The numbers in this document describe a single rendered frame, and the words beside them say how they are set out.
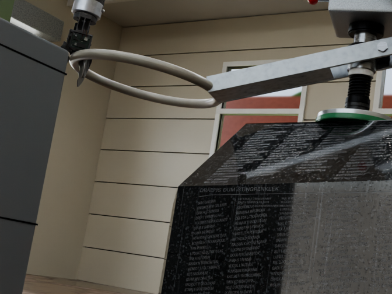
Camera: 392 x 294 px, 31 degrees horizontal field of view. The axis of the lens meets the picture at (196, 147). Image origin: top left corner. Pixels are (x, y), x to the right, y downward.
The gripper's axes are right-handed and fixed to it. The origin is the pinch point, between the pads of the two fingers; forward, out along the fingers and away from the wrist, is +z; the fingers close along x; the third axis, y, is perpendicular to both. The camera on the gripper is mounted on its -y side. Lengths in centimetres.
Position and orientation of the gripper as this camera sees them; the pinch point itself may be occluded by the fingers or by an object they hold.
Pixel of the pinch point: (69, 80)
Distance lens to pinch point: 217.9
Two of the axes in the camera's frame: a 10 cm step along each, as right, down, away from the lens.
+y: 2.2, -0.9, -9.7
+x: 9.5, 2.5, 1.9
